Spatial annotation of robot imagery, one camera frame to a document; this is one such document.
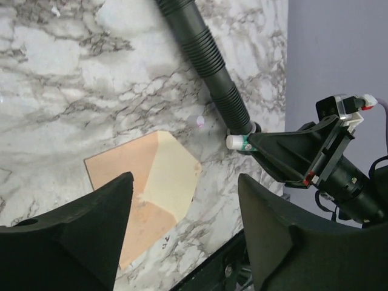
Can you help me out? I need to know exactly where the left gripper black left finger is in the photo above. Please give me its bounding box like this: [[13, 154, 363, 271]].
[[1, 172, 134, 290]]

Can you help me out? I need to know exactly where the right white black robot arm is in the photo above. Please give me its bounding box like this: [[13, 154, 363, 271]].
[[247, 115, 387, 224]]

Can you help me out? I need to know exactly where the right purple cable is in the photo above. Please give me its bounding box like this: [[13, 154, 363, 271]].
[[374, 99, 388, 152]]

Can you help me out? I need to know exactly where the green white glue stick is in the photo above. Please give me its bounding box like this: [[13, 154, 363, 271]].
[[226, 135, 257, 152]]

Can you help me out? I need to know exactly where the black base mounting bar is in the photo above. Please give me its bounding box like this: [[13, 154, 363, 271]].
[[172, 230, 254, 291]]

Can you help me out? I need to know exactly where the black corrugated hose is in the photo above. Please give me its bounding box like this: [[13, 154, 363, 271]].
[[155, 0, 263, 143]]

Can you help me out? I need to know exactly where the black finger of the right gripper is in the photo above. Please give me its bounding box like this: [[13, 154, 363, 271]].
[[248, 116, 340, 182]]

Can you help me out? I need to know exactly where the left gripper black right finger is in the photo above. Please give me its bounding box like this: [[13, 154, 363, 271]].
[[238, 174, 387, 290]]

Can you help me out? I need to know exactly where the tan paper envelope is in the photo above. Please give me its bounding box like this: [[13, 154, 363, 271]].
[[84, 130, 201, 269]]

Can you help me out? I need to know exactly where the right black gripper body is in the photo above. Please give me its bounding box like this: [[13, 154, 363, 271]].
[[303, 121, 355, 189]]

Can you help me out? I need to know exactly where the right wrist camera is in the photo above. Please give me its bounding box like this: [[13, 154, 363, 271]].
[[315, 94, 378, 127]]

